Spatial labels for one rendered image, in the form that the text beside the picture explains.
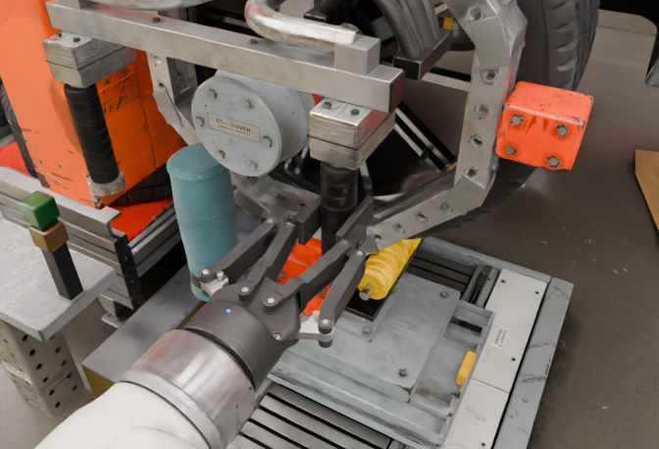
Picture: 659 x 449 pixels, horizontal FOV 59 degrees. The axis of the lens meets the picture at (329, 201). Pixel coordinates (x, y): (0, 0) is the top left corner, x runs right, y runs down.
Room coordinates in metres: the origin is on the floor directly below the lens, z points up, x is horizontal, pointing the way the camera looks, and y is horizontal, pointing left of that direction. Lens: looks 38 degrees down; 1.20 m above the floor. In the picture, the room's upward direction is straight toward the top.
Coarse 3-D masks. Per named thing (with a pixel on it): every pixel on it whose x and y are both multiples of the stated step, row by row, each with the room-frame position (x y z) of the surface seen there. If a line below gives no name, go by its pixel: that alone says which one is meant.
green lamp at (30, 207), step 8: (40, 192) 0.73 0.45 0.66; (24, 200) 0.71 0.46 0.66; (32, 200) 0.71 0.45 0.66; (40, 200) 0.71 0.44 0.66; (48, 200) 0.71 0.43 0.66; (24, 208) 0.69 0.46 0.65; (32, 208) 0.69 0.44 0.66; (40, 208) 0.69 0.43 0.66; (48, 208) 0.70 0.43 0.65; (56, 208) 0.71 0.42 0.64; (24, 216) 0.70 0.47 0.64; (32, 216) 0.69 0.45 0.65; (40, 216) 0.69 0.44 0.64; (48, 216) 0.70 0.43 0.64; (56, 216) 0.71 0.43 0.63; (32, 224) 0.69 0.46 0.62; (40, 224) 0.69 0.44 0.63
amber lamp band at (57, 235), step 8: (56, 224) 0.71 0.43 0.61; (64, 224) 0.72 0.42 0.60; (32, 232) 0.70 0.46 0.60; (40, 232) 0.69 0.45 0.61; (48, 232) 0.69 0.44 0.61; (56, 232) 0.70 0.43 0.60; (64, 232) 0.71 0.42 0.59; (32, 240) 0.70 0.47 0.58; (40, 240) 0.69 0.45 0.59; (48, 240) 0.69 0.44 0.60; (56, 240) 0.70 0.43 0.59; (64, 240) 0.71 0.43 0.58; (48, 248) 0.68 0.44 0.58; (56, 248) 0.69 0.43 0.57
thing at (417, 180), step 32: (224, 0) 0.97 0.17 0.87; (384, 32) 0.78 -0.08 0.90; (384, 64) 0.77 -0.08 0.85; (416, 128) 0.75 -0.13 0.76; (448, 128) 0.93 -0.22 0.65; (288, 160) 0.85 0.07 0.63; (384, 160) 0.88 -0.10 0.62; (416, 160) 0.84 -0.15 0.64; (448, 160) 0.72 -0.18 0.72; (320, 192) 0.80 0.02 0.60; (384, 192) 0.76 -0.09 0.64
